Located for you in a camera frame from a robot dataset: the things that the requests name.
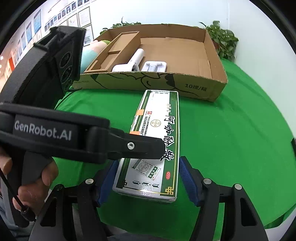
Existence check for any white handheld hair dryer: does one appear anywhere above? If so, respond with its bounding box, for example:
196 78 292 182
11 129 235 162
112 48 144 72

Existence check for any brown cardboard insert box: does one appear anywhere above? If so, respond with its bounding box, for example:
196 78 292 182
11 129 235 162
84 31 140 74

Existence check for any person's left hand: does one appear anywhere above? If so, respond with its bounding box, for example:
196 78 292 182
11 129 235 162
1 148 59 215

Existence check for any large cardboard tray box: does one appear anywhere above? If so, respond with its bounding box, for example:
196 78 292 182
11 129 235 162
73 24 228 102

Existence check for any left potted green plant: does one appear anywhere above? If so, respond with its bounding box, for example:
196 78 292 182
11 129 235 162
100 18 141 35

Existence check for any potted green plant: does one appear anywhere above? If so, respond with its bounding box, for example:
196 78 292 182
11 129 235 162
100 18 141 35
200 21 239 62

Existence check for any framed certificate upper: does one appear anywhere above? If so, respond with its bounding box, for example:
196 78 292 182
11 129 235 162
78 7 91 27

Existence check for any right potted green plant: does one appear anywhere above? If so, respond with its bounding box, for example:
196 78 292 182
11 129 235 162
200 21 239 62

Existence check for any black cable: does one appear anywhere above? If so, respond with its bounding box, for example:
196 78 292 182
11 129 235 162
0 167 37 222

